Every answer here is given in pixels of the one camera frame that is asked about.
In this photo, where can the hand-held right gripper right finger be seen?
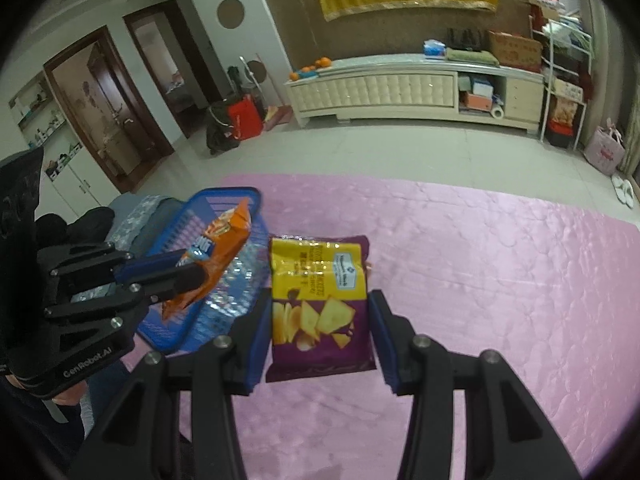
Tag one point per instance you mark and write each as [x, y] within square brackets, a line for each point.
[382, 345]

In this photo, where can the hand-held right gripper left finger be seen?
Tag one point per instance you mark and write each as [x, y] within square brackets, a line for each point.
[257, 347]

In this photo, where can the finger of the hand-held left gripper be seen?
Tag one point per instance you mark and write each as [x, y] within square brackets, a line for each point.
[150, 265]
[175, 282]

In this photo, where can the blue plastic mesh basket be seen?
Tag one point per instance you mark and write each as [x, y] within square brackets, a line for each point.
[175, 332]

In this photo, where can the orange snack packet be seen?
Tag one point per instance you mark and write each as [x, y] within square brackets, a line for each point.
[220, 245]

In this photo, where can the purple yellow chips bag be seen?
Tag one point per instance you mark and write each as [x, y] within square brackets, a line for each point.
[320, 310]

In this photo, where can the person's left forearm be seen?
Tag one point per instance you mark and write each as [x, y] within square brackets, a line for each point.
[30, 440]

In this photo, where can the person's left hand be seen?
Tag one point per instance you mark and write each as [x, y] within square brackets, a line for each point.
[67, 397]

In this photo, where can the grey printed cloth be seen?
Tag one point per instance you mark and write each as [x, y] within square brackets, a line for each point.
[140, 215]

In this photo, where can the dark cloth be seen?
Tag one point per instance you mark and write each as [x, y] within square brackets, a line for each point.
[75, 225]

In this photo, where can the pink quilted blanket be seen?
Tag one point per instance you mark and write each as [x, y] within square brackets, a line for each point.
[475, 285]

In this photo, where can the black bag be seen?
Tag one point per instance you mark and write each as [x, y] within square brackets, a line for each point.
[220, 130]

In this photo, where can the dark wooden door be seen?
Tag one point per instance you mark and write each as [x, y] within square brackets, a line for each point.
[100, 110]

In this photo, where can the red shopping bag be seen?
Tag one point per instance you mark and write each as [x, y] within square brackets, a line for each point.
[245, 117]

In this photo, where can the magenta flat box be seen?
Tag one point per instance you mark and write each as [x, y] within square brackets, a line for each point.
[277, 116]

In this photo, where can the white tufted media cabinet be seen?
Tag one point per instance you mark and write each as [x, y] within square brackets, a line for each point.
[400, 92]

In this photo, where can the orange flat box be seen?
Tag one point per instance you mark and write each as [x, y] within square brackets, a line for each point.
[475, 101]

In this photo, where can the white paper towel roll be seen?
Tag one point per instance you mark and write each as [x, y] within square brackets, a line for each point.
[497, 111]

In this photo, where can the blue white box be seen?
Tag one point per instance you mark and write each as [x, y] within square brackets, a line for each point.
[481, 89]

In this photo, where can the red printed bag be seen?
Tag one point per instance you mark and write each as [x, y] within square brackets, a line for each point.
[560, 115]

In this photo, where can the pink tote bag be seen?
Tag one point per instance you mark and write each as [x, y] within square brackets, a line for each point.
[605, 152]

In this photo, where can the blue tissue packet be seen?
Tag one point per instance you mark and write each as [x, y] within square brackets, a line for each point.
[434, 49]

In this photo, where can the white metal storage rack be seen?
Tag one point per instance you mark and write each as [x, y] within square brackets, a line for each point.
[544, 90]

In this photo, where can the green folded cloth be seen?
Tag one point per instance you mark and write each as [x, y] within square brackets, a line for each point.
[470, 56]

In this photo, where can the brown cardboard box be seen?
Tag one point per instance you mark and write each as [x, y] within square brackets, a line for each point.
[515, 50]

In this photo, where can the patterned beige curtain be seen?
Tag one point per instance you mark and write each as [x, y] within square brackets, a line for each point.
[630, 110]

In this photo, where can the red white box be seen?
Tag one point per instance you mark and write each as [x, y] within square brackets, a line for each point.
[547, 0]

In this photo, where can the white wall cupboard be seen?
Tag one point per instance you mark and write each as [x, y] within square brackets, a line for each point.
[55, 165]

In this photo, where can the dark wooden doorway frame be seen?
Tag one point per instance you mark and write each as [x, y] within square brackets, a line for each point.
[195, 55]

